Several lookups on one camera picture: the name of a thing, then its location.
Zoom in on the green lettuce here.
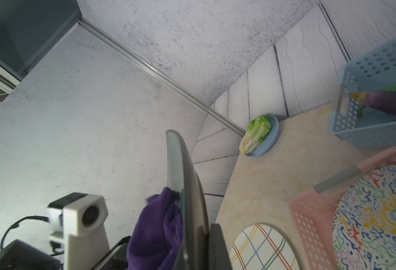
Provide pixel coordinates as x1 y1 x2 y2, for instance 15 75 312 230
239 116 272 154

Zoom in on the light blue small plate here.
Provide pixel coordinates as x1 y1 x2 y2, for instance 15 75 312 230
246 115 280 158

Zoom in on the colourful squiggle pattern plate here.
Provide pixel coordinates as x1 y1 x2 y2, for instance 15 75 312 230
333 164 396 270

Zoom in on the purple eggplant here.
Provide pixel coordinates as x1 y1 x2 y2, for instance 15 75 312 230
349 92 396 116

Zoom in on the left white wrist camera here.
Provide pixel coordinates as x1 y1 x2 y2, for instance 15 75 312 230
47 192 110 270

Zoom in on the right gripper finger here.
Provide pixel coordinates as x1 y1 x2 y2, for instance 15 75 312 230
208 223 232 270

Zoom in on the left aluminium frame post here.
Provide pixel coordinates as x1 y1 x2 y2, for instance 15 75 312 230
77 17 245 136

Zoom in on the pink plastic dish basket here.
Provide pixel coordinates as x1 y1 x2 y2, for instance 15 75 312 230
289 146 396 270

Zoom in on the dark green square plate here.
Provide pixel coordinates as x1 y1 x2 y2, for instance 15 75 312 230
166 130 210 270

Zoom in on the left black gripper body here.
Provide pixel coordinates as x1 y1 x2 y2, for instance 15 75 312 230
0 236 130 270

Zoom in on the purple cleaning cloth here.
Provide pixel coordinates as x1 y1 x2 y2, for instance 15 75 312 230
127 187 183 270

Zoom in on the white plaid striped plate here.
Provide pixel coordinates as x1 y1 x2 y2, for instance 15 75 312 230
229 224 300 270

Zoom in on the blue plastic basket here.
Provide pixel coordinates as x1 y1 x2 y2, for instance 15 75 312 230
329 38 396 149

